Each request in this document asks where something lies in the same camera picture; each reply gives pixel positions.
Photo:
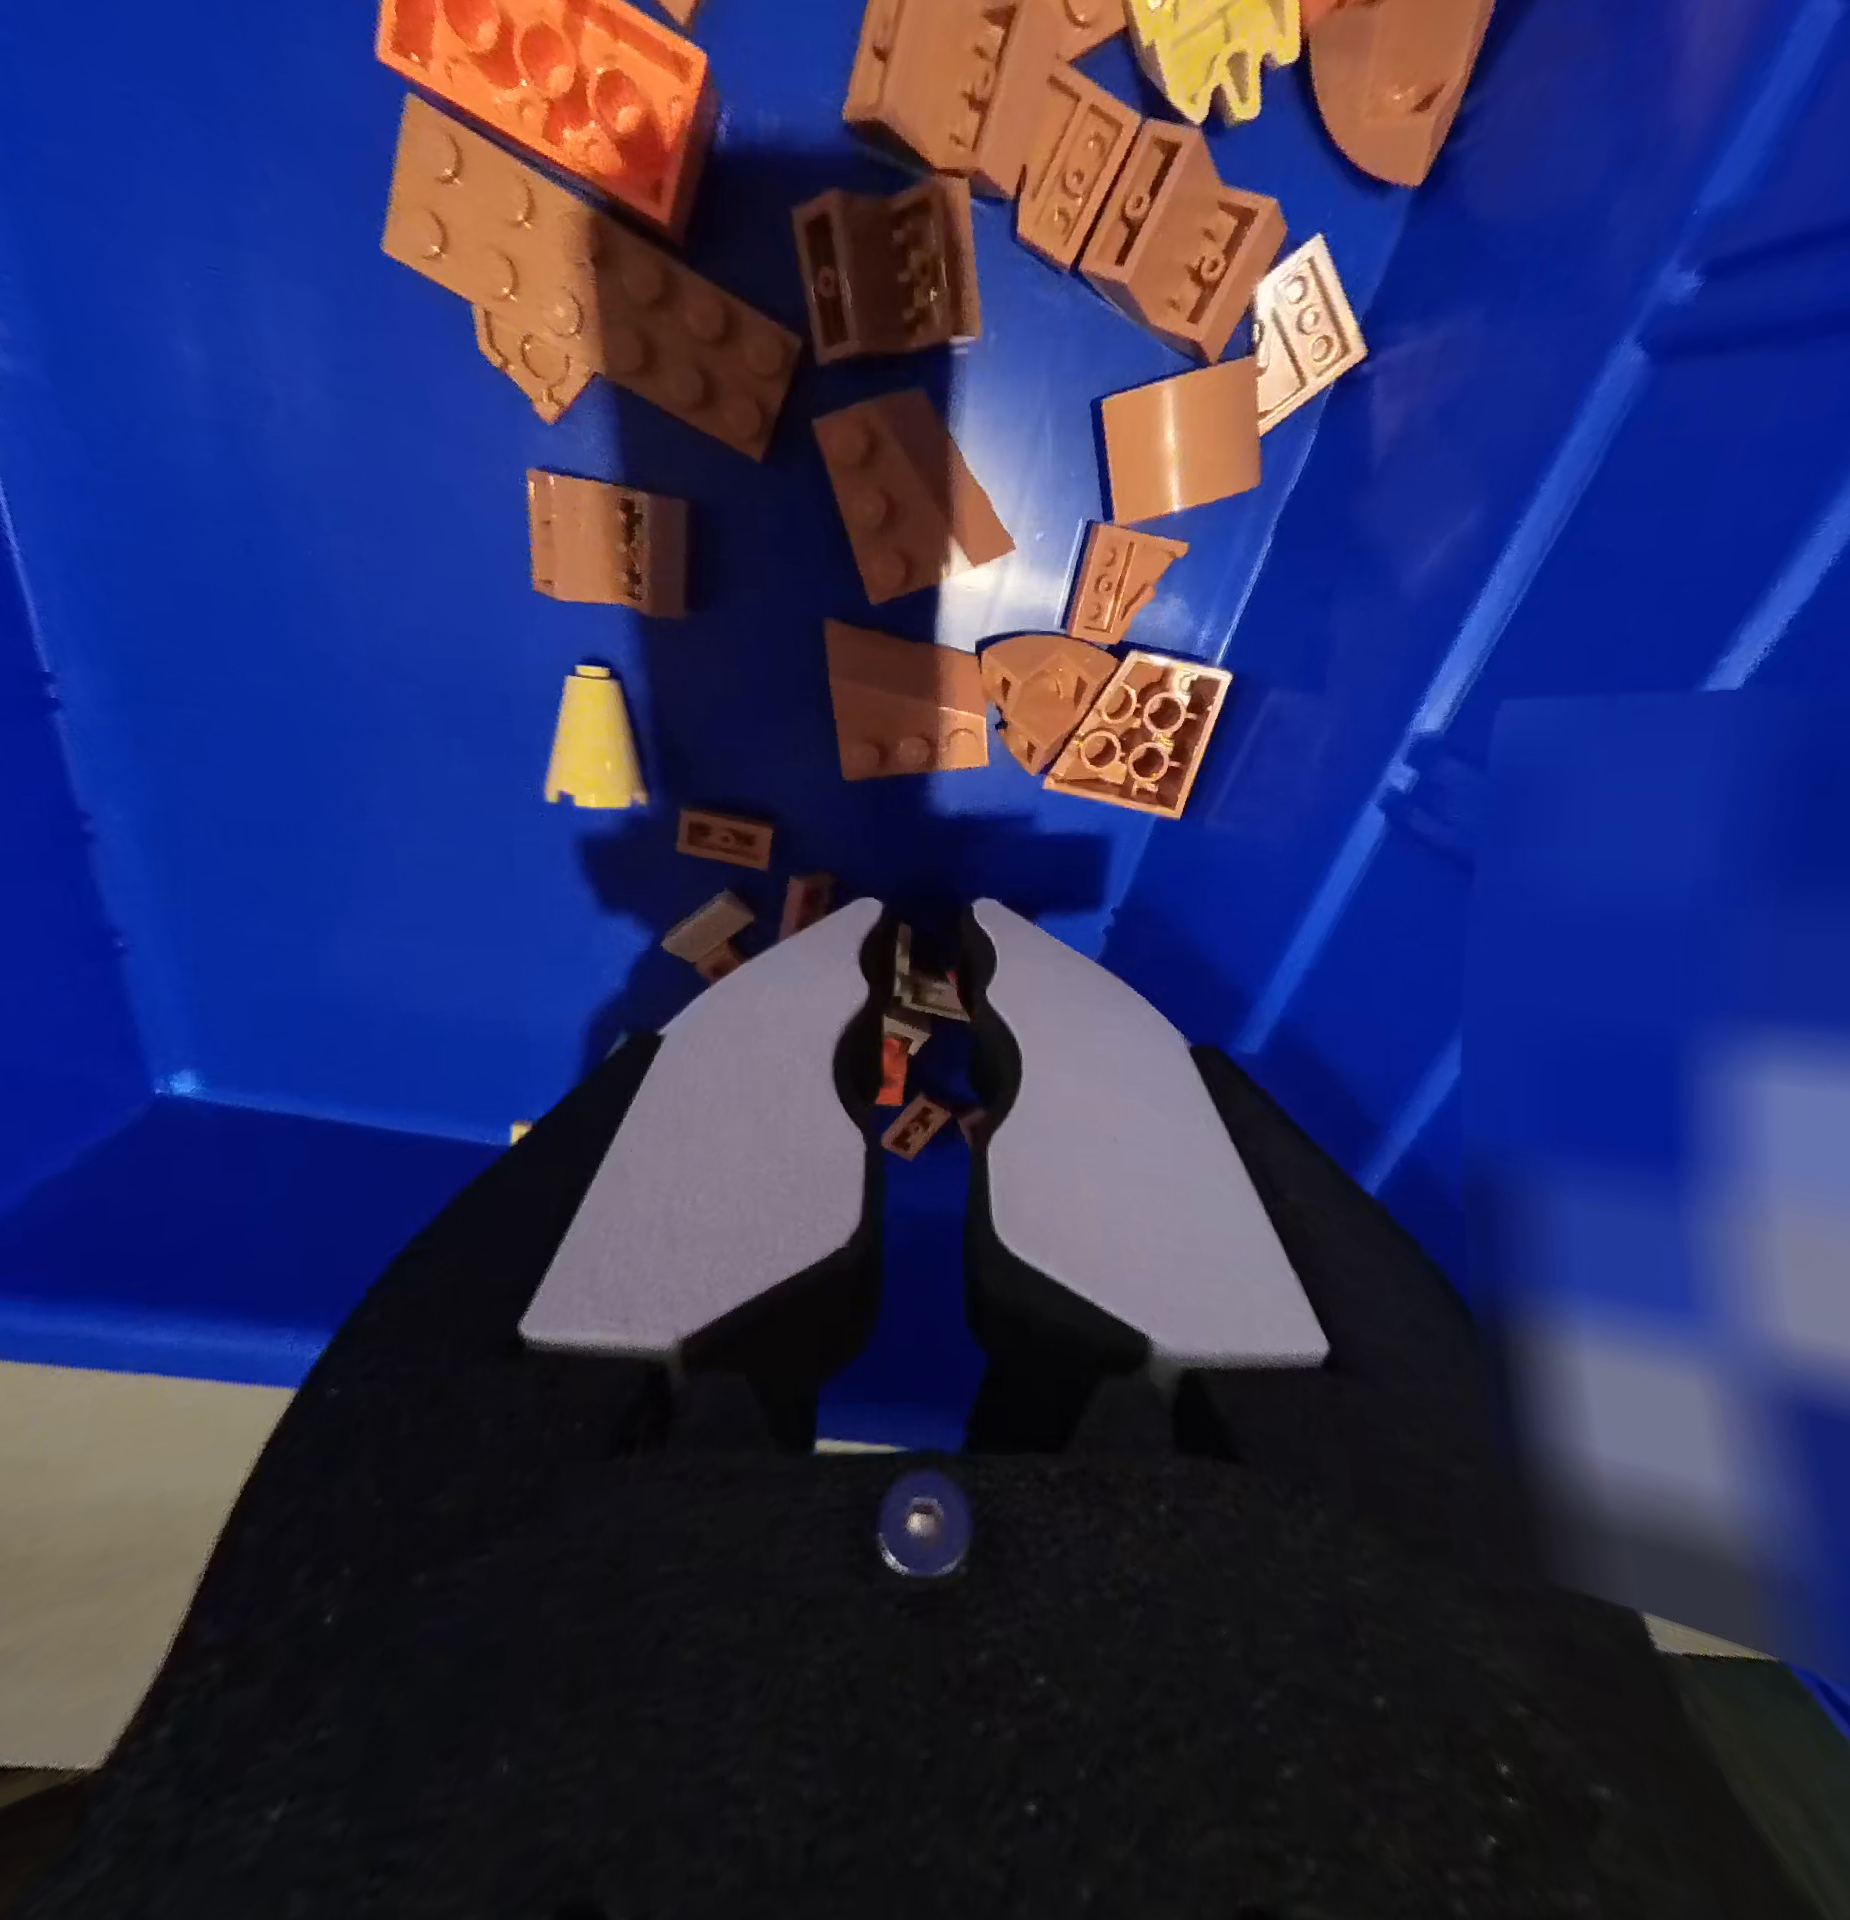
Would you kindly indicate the pile of bricks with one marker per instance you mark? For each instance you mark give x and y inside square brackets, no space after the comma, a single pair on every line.
[684,344]

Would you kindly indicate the small tan brick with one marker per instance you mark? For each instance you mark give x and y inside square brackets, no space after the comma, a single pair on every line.
[927,981]

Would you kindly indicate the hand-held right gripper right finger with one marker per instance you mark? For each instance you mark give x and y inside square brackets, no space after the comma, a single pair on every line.
[1134,1185]

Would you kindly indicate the yellow cone brick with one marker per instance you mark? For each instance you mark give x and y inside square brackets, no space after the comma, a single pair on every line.
[594,742]

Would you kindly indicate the yellow brick piece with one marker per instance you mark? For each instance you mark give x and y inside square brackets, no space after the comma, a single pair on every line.
[1201,52]

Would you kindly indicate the grey desk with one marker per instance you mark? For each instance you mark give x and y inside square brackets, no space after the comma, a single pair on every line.
[84,1529]

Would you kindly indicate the large orange brick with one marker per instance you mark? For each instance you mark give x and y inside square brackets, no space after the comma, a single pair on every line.
[549,89]

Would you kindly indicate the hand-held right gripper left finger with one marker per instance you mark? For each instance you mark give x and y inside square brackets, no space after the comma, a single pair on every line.
[714,1185]

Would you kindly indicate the blue plastic bin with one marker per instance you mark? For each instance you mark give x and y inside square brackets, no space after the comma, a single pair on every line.
[265,749]

